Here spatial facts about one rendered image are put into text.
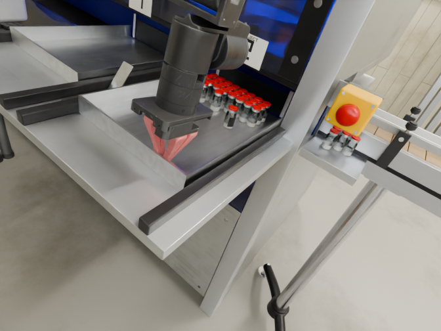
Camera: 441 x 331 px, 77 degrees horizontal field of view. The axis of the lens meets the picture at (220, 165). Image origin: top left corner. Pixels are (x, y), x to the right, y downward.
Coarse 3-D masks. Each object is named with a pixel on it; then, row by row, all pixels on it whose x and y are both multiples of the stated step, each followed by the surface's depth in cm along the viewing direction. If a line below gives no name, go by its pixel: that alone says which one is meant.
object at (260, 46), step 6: (252, 36) 58; (258, 42) 57; (264, 42) 57; (252, 48) 59; (258, 48) 58; (264, 48) 57; (252, 54) 59; (258, 54) 58; (246, 60) 60; (252, 60) 60; (258, 60) 59; (252, 66) 60; (258, 66) 59
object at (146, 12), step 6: (132, 0) 73; (138, 0) 72; (144, 0) 70; (150, 0) 69; (132, 6) 74; (138, 6) 72; (144, 6) 71; (150, 6) 70; (144, 12) 72; (150, 12) 71
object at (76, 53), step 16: (16, 32) 62; (32, 32) 67; (48, 32) 70; (64, 32) 73; (80, 32) 76; (96, 32) 80; (112, 32) 84; (128, 32) 88; (32, 48) 61; (48, 48) 67; (64, 48) 70; (80, 48) 72; (96, 48) 75; (112, 48) 78; (128, 48) 81; (144, 48) 84; (48, 64) 60; (64, 64) 56; (80, 64) 65; (96, 64) 67; (112, 64) 69; (144, 64) 67; (160, 64) 71; (80, 80) 56
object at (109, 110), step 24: (96, 96) 51; (120, 96) 55; (144, 96) 60; (96, 120) 47; (120, 120) 51; (216, 120) 60; (120, 144) 46; (144, 144) 42; (192, 144) 51; (216, 144) 53; (240, 144) 49; (168, 168) 41; (192, 168) 46
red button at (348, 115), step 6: (342, 108) 50; (348, 108) 49; (354, 108) 49; (336, 114) 51; (342, 114) 50; (348, 114) 49; (354, 114) 49; (342, 120) 50; (348, 120) 50; (354, 120) 49; (348, 126) 51
